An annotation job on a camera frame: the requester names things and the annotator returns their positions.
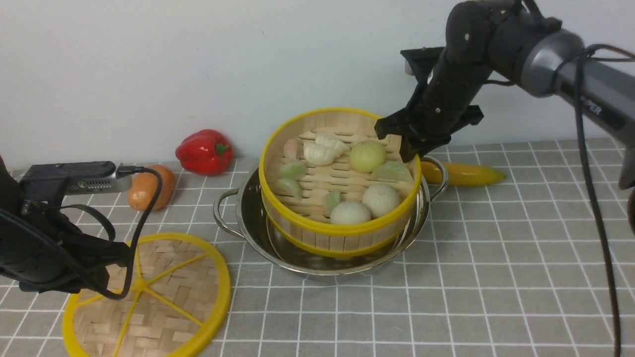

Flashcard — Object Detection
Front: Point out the green dumpling upper left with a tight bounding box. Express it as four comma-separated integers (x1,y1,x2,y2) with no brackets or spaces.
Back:
278,161,308,180

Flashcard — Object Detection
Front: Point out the green dumpling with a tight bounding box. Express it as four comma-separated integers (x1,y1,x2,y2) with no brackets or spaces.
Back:
321,190,342,217
276,177,303,200
278,161,308,180
371,161,414,183

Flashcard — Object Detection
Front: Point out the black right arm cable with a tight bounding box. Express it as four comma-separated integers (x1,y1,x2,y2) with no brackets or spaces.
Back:
553,44,635,357

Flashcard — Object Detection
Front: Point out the grey checked tablecloth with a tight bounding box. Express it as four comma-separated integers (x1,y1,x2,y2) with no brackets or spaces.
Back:
0,139,635,357

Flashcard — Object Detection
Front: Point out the black left camera cable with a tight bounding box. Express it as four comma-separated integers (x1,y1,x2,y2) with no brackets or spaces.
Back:
0,166,164,301

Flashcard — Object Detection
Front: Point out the green dumpling lower left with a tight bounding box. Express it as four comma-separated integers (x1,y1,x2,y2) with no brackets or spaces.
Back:
276,177,303,200

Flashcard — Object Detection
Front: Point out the green dumpling front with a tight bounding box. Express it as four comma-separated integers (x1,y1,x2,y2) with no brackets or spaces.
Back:
321,190,342,217

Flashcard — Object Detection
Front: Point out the brown potato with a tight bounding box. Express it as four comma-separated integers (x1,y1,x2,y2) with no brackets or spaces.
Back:
127,165,176,212

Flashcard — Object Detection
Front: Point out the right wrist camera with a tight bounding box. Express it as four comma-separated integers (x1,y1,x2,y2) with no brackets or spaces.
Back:
400,47,445,83

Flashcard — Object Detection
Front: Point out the white rear dumpling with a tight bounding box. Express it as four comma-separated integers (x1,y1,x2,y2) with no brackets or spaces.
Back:
315,133,351,156

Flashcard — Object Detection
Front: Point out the bamboo steamer basket yellow rim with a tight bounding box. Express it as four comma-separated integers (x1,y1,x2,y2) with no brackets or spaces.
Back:
258,108,422,258

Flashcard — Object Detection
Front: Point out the white round bun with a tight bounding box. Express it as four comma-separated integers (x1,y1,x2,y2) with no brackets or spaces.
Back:
361,183,402,219

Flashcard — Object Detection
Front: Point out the white pleated dumpling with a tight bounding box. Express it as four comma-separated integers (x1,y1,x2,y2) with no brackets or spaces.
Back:
303,142,339,166

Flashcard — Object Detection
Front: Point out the red bell pepper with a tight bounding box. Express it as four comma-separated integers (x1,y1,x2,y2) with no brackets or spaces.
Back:
175,129,234,176

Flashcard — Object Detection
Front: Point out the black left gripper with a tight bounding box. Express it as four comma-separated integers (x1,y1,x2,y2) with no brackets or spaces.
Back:
1,198,134,294

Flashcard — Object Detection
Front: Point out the pink dumpling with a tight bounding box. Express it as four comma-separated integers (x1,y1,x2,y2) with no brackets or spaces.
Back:
283,138,300,161

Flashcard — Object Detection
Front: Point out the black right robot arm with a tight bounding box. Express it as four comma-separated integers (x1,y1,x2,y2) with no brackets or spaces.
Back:
375,0,635,190

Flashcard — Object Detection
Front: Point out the woven bamboo steamer lid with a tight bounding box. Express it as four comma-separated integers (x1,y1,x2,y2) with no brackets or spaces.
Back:
62,233,232,357

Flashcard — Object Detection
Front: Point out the yellow banana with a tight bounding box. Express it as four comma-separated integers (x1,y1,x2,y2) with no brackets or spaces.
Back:
421,161,506,187

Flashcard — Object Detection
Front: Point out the stainless steel pot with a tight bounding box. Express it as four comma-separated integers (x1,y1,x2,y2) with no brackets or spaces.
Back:
213,157,449,286

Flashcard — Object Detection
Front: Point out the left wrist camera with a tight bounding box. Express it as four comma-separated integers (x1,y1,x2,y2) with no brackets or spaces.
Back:
20,161,136,197

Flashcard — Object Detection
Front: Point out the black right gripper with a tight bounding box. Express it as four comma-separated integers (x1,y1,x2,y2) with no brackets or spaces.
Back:
374,50,485,163

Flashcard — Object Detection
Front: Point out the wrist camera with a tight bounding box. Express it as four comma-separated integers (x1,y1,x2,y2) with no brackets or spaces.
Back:
400,47,445,83
20,161,136,197

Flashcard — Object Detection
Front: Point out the yellow round bun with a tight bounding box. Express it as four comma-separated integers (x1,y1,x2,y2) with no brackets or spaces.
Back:
349,140,387,173

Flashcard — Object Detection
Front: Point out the green dumpling right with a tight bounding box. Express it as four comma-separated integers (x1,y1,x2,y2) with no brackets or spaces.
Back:
371,161,414,183

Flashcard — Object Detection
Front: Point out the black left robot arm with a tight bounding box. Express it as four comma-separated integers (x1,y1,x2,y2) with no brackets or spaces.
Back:
0,161,146,300

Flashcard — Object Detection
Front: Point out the white front bun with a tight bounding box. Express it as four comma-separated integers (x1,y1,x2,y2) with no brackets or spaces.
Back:
330,201,372,225

